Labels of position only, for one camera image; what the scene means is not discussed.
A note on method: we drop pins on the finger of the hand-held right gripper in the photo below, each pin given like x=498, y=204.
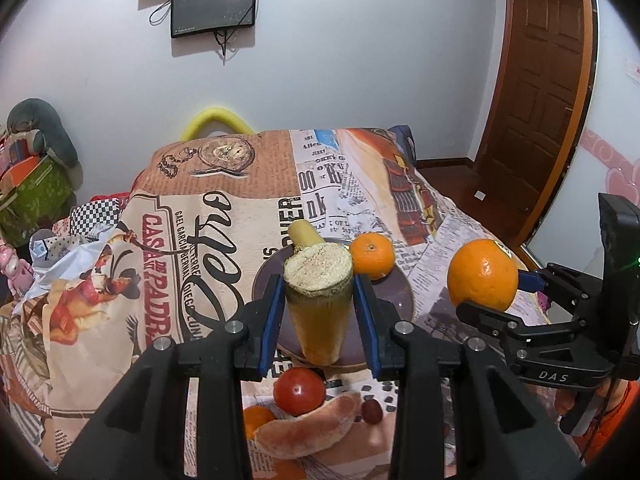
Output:
x=550, y=355
x=531, y=281

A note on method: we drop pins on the red tomato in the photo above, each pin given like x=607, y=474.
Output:
x=299, y=391

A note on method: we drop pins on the brown sweet potato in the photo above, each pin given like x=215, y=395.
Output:
x=310, y=432

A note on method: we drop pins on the purple plate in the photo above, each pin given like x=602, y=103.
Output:
x=395, y=292

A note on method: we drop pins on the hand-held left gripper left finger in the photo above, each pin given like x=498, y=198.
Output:
x=269, y=325

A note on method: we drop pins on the pink toy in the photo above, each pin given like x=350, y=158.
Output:
x=15, y=265

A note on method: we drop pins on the white crumpled cloth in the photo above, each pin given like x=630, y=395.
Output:
x=70, y=260

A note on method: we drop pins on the brown wooden door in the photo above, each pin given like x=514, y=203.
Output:
x=542, y=100

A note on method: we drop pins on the small black monitor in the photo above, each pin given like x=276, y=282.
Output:
x=214, y=5

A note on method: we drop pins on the dark blue cloth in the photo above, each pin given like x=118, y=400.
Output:
x=404, y=140

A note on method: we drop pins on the small orange with green stem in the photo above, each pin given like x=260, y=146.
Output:
x=372, y=256

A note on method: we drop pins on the large orange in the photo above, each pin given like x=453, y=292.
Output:
x=482, y=275

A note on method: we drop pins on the printed newspaper-style tablecloth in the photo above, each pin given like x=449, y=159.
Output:
x=225, y=175

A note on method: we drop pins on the checkered black-white cloth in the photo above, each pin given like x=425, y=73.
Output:
x=95, y=215

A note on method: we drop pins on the thin yellow sugarcane piece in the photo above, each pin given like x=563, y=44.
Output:
x=302, y=234

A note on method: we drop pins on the yellow foam tube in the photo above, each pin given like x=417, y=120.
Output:
x=215, y=119

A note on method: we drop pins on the grey plush toy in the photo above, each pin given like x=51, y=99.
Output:
x=50, y=130

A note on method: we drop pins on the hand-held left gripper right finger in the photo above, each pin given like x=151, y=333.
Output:
x=367, y=332

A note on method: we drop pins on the dark red jujube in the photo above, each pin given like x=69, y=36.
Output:
x=371, y=411

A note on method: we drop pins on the green patterned bag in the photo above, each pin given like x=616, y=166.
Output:
x=32, y=200

